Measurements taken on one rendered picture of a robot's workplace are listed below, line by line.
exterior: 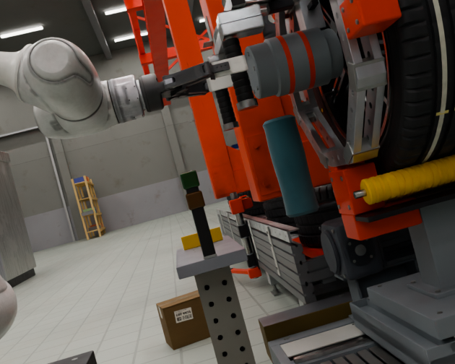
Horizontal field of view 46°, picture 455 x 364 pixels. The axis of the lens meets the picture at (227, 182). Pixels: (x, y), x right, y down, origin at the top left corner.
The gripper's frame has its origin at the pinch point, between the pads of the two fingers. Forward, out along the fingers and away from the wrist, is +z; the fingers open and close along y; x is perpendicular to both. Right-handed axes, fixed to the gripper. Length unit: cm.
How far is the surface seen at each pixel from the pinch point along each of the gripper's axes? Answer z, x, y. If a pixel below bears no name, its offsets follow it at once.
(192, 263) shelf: -19.2, -38.1, -16.4
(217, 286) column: -14, -48, -36
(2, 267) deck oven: -261, -52, -614
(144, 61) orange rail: -12, 245, -914
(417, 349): 23, -67, -2
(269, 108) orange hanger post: 19, -1, -66
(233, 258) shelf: -9.5, -39.4, -16.3
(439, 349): 26, -67, 2
